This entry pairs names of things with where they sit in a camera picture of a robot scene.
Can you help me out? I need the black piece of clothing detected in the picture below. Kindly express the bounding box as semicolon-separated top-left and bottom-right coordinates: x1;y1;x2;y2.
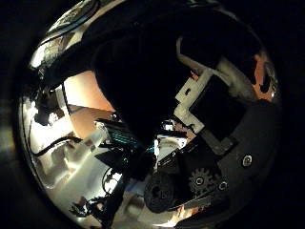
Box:
47;0;265;151

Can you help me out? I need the black control box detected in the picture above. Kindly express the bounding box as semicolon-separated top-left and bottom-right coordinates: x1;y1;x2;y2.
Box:
94;117;153;154

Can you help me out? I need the black looped cable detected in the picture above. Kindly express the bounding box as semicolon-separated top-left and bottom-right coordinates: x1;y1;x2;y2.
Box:
31;135;84;158

